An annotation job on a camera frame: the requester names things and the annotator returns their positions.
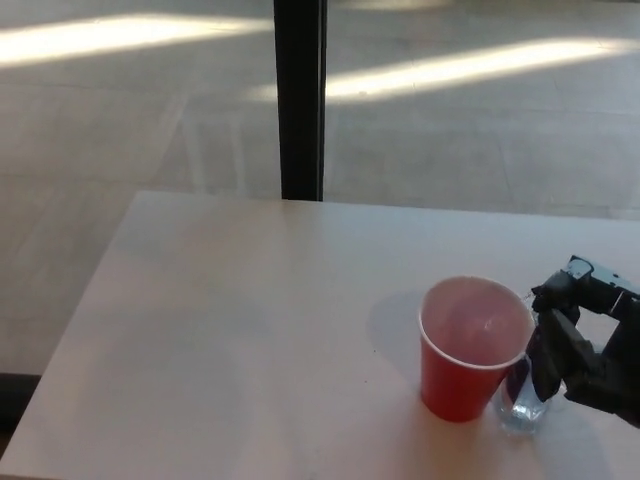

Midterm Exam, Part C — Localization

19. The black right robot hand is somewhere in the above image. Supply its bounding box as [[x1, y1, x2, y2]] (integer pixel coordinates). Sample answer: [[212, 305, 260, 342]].
[[525, 255, 640, 429]]

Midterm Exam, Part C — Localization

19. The clear soap bottle black pump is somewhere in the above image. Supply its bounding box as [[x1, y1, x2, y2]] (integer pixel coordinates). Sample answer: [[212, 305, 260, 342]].
[[493, 287, 551, 437]]

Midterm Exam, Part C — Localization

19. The red plastic cup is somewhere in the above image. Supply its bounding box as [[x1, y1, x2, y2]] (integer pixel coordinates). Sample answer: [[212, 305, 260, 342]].
[[416, 274, 534, 424]]

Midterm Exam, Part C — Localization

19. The black vertical window frame post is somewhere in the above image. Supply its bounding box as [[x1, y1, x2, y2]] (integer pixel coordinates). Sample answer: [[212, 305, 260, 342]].
[[272, 0, 328, 202]]

